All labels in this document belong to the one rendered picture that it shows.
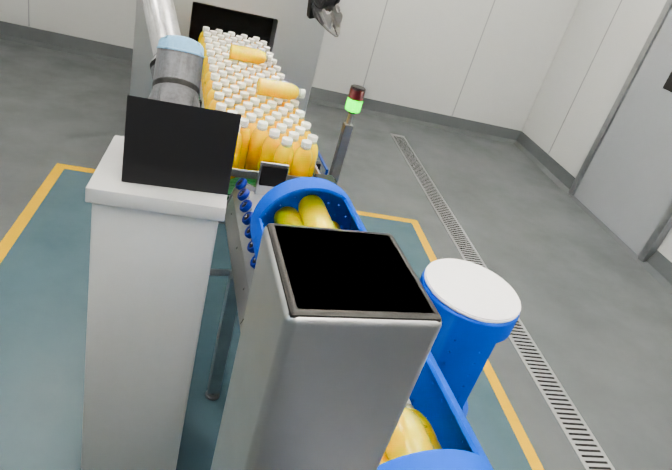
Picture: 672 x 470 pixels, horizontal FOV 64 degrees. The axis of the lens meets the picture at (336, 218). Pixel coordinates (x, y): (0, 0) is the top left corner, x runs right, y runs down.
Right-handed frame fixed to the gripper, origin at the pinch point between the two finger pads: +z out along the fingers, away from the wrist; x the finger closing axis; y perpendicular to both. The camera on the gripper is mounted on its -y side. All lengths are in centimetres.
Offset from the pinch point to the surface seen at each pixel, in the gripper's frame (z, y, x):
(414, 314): 71, 132, -74
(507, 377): 156, -99, 78
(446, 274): 83, 15, -2
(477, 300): 91, 23, -1
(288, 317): 70, 132, -78
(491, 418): 163, -80, 50
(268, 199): 48, 19, -45
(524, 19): -110, -292, 390
